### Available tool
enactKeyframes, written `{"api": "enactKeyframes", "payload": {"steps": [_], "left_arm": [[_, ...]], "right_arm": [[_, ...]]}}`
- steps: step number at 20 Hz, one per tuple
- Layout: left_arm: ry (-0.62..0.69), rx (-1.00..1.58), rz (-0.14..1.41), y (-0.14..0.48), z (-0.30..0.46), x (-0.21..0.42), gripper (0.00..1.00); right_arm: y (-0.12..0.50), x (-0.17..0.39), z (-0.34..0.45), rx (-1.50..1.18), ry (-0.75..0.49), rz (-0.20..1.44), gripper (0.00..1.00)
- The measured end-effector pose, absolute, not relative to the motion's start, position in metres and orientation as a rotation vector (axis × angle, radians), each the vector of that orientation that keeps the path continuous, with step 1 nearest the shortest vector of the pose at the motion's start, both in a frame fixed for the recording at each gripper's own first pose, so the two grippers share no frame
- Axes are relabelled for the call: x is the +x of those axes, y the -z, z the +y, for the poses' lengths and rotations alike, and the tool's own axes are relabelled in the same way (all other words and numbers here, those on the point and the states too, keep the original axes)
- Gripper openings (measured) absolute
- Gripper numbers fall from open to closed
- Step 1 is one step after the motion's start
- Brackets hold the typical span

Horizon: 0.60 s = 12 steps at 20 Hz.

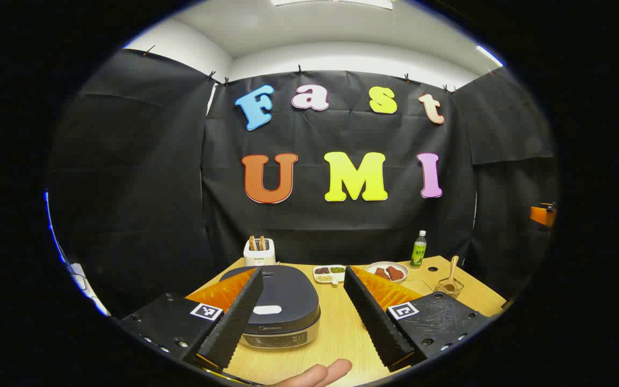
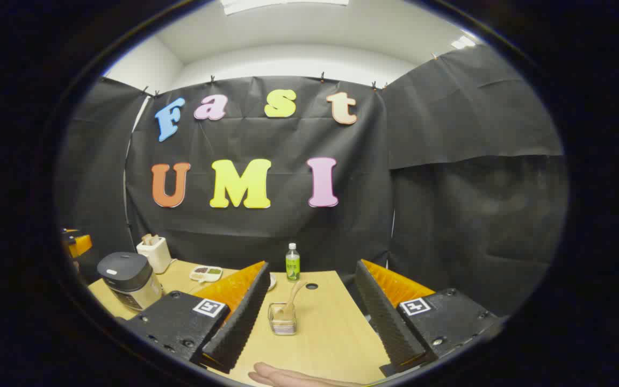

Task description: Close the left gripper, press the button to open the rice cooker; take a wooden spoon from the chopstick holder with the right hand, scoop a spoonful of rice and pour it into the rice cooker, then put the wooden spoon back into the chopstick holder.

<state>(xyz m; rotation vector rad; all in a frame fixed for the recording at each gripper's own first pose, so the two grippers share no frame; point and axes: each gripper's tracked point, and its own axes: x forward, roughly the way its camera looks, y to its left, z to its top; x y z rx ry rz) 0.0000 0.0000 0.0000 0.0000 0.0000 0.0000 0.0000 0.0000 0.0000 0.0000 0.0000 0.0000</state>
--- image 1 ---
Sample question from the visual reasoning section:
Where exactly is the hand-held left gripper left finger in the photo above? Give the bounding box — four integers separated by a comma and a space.
119, 267, 264, 371

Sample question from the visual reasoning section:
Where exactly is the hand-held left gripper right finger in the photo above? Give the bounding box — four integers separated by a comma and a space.
343, 265, 495, 372

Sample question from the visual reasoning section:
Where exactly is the dark grey rice cooker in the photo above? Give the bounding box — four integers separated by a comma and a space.
218, 264, 322, 350

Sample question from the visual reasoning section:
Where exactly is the white round plate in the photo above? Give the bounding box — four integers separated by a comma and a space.
365, 261, 409, 283

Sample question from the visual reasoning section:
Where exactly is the white divided bean dish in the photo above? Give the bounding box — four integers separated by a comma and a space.
313, 265, 347, 284

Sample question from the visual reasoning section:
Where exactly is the white toaster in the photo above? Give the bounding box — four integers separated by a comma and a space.
243, 238, 277, 267

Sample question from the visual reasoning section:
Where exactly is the green drink bottle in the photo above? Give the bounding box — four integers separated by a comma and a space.
410, 231, 427, 268

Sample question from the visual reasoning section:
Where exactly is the white side desk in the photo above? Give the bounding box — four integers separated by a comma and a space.
70, 263, 109, 315

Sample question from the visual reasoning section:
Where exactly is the black backdrop cloth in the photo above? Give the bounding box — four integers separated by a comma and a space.
46, 48, 560, 318

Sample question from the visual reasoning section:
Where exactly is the small ceiling light panel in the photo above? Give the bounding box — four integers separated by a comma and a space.
476, 46, 503, 68

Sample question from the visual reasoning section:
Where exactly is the computer monitor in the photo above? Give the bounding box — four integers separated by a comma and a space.
45, 191, 67, 265

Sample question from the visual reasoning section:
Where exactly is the large ceiling light panel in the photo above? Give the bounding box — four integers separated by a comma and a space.
271, 0, 394, 10

